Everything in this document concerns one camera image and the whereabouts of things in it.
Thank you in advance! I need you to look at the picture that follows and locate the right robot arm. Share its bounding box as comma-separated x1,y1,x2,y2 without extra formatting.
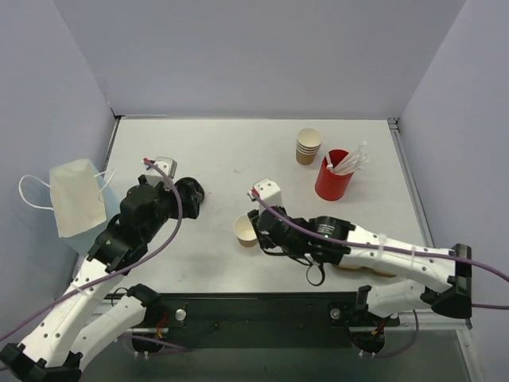
247,207,472,325

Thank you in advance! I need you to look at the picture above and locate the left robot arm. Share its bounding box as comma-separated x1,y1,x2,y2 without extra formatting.
1,177,204,381

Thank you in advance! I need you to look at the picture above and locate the stack of black lids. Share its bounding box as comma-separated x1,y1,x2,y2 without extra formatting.
175,177,205,216

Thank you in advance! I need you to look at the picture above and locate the red straw holder cup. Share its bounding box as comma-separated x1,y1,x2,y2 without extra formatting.
314,156,354,201

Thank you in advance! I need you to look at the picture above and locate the stack of brown paper cups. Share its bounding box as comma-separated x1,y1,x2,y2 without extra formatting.
295,128,323,166

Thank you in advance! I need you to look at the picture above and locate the brown pulp cup carrier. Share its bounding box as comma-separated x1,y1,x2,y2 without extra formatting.
335,264,396,278

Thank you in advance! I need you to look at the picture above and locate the white wrapped straws bundle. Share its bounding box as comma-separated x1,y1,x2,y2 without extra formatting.
325,141,370,176

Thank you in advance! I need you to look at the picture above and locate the blue paper bag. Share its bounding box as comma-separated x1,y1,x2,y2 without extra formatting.
18,158,128,262

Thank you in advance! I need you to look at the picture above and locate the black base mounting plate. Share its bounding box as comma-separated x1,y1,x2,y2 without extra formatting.
134,292,400,351

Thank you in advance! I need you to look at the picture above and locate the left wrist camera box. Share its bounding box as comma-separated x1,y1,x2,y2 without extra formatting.
143,157,177,187

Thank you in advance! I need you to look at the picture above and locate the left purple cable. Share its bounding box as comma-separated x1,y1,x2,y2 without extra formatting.
0,158,188,357

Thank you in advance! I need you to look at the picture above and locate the purple cable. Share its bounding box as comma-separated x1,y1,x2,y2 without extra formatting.
0,158,188,357
250,193,509,360

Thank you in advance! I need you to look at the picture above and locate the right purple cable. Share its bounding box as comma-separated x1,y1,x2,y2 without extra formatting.
250,193,509,360

